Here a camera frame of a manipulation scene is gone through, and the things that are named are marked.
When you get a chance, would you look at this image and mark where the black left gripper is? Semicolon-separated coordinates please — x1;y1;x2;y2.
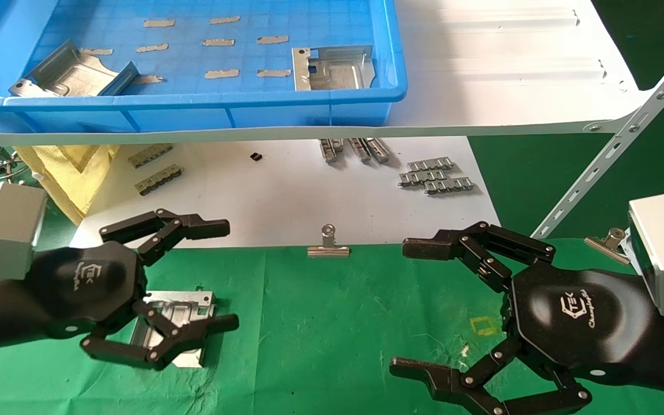
24;209;240;371

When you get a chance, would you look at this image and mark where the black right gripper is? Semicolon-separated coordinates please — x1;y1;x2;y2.
390;221;657;415

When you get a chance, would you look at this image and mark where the silver sheet metal bracket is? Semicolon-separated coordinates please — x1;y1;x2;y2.
129;290;217;368
8;39;139;97
292;45;376;92

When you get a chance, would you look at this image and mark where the grey metal clip strip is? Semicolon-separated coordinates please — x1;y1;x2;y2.
127;144;174;169
135;164;183;197

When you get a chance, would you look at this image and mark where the silver binder clip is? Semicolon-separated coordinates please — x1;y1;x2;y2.
584;227;632;266
307;224;351;258

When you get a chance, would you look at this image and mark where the silver metal clip strip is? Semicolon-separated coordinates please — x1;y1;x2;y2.
407;157;455;172
398;169;447;187
423;177;476;195

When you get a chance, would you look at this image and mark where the yellow cloth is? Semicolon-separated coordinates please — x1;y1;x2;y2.
14;144;120;225

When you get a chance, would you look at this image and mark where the white slotted diagonal strut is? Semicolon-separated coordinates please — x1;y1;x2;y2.
531;33;664;240

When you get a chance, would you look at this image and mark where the blue plastic tray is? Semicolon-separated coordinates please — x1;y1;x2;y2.
0;0;409;134

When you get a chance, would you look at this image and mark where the white metal shelf board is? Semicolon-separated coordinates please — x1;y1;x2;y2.
0;0;644;148

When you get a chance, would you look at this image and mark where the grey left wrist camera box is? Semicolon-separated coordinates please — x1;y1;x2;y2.
0;182;49;288

